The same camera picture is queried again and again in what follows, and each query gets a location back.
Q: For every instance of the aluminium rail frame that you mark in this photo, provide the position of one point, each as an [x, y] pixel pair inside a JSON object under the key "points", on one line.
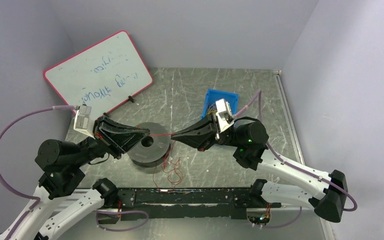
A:
{"points": [[175, 100]]}

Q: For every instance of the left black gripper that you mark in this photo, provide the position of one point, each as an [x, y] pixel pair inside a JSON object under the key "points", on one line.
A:
{"points": [[104, 136]]}

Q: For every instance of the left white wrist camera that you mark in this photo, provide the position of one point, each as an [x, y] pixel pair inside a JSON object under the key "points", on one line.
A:
{"points": [[82, 121]]}

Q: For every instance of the grey cable spool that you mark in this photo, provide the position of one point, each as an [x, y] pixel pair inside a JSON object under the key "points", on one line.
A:
{"points": [[151, 150]]}

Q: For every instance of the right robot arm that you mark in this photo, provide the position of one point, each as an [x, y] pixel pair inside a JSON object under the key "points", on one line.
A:
{"points": [[323, 192]]}

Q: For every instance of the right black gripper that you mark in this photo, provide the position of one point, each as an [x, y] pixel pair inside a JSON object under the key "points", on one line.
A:
{"points": [[212, 131]]}

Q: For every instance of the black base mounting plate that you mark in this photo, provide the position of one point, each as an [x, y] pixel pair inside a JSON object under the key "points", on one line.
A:
{"points": [[232, 202]]}

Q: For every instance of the pink framed whiteboard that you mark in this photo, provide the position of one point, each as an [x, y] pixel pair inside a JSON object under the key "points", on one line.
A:
{"points": [[103, 76]]}

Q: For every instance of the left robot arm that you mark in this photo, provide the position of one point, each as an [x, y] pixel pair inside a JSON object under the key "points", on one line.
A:
{"points": [[61, 163]]}

